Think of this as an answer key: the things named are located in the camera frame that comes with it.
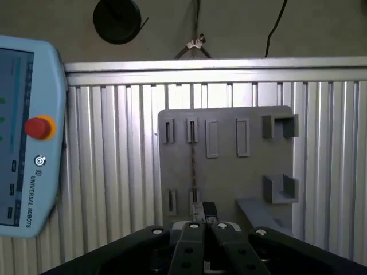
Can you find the pale blue teach pendant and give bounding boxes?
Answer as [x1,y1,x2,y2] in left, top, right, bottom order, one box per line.
[0,35,69,240]

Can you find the black wall cable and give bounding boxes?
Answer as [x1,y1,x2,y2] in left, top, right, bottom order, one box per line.
[263,0,289,58]

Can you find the black round disc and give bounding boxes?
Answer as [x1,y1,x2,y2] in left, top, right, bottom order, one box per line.
[92,0,150,45]

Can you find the grey plastic parts rack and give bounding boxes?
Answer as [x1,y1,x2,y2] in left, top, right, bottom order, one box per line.
[157,105,300,247]

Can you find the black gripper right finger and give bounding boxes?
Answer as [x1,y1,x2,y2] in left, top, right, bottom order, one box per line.
[209,202,367,275]

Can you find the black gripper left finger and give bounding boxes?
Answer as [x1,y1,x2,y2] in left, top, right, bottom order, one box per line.
[42,202,210,275]

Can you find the dark hanging cable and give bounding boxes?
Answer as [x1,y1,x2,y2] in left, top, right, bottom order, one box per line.
[174,0,213,60]

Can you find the white cable clip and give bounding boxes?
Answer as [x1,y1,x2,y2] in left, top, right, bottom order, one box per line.
[185,33,208,50]

